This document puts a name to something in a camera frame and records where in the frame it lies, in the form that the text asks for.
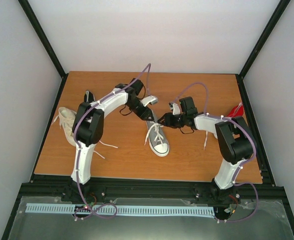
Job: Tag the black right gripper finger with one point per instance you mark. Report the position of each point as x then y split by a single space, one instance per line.
166 118
166 123

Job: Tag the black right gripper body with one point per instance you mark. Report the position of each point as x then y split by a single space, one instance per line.
181 121

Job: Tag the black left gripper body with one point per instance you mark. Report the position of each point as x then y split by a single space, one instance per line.
136 110

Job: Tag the white lace of grey sneaker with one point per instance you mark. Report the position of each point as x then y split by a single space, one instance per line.
154 133

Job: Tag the grey low-top sneaker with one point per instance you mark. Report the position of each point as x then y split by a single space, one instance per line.
158 140

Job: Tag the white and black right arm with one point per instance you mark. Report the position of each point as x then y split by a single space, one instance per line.
236 142

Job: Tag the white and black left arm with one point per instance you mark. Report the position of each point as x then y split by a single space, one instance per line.
89 122

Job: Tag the white lace of red sneaker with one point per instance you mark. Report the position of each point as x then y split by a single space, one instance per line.
205 141

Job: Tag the black high-top sneaker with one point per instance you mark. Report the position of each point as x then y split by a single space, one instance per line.
92 97

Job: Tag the white lace of black sneaker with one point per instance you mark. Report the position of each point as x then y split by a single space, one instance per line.
87 97

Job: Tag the red high-top sneaker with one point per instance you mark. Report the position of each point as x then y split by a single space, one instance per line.
236 111

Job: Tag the white high-top sneaker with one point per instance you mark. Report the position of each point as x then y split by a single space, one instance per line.
66 121

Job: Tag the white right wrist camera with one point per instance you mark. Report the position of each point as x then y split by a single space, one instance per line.
174 107

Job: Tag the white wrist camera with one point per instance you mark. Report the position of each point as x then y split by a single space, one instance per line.
174 107
149 100

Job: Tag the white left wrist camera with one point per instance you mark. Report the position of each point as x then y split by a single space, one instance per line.
149 100

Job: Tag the black aluminium frame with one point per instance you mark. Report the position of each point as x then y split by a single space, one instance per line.
52 186

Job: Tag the light blue slotted cable duct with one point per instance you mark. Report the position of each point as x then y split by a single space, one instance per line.
123 210

